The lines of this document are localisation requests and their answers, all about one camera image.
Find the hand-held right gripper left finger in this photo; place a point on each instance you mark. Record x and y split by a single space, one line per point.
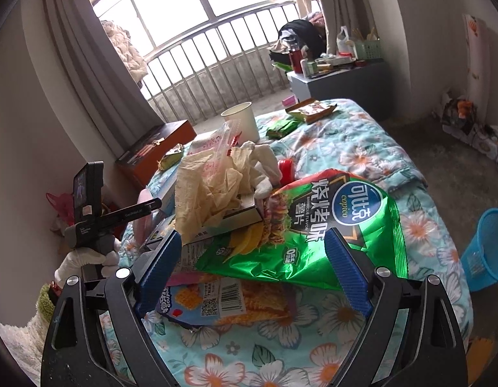
158 274

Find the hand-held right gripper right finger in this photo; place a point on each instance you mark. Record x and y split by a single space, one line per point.
347 274

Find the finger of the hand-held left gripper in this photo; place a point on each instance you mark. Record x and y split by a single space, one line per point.
128 212

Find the green chip bag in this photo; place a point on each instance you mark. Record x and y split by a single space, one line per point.
345 205

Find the white strawberry drink bottle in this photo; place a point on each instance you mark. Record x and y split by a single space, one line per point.
286 171

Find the blue plastic basket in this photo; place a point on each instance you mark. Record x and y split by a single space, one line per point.
483 258

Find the person's left forearm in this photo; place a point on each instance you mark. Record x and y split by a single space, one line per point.
27 338

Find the person's left hand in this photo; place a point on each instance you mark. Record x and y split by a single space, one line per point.
87 260

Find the pink snack packet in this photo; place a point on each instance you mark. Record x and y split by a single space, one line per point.
146 229

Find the pink plastic bag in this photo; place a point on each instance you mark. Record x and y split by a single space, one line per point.
61 205

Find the white blue carton box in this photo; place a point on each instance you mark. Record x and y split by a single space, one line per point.
166 197

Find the yellow green snack packet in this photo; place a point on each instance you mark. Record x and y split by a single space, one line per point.
170 159

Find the crumpled beige paper towel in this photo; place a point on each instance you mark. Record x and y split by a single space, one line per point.
208 185

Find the orange cardboard box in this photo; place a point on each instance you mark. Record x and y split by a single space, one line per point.
168 137

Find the orange noodle snack packet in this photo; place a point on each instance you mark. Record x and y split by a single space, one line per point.
249 298

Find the green fuzzy cloth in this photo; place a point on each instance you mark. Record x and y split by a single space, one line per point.
45 302

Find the grey curtain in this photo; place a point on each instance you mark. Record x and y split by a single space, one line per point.
333 0
91 68

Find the floral blanket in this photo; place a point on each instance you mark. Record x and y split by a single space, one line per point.
354 149

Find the crumpled white tissue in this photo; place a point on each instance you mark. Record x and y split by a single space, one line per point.
263 161

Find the hanging beige quilted garment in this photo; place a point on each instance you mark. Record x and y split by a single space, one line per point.
126 52

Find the white paper cup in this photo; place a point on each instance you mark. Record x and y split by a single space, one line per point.
243 121

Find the yellow cardboard sheet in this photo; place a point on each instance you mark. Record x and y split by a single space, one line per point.
481 358

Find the yellow red snack packet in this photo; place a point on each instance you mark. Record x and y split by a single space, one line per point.
313 111

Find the balcony railing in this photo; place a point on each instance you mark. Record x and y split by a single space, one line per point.
216 68

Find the grey cabinet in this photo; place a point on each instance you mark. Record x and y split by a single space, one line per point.
337 84

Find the pile of printed wrapping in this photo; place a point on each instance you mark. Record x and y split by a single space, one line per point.
474 129

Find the window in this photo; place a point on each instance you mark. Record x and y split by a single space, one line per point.
184 0

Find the red thermos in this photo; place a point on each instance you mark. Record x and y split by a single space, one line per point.
294 62

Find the green storage basket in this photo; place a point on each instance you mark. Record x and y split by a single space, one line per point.
368 50

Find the white plastic bag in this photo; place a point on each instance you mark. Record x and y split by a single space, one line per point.
345 40

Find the black bag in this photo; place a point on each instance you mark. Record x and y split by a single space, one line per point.
301 32

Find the white printed paper roll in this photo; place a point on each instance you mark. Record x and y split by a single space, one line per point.
477 56

